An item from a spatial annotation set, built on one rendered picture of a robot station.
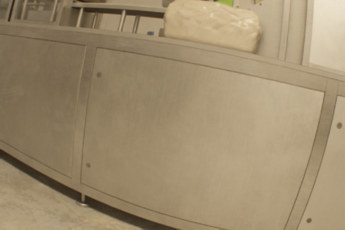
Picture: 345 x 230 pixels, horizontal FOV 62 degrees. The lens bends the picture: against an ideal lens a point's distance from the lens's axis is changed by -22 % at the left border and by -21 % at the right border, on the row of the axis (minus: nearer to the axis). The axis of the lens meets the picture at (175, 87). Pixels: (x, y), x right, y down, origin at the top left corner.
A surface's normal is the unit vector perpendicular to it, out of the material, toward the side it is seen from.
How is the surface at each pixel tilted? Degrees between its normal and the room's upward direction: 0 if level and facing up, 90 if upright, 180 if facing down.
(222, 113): 90
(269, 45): 90
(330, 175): 90
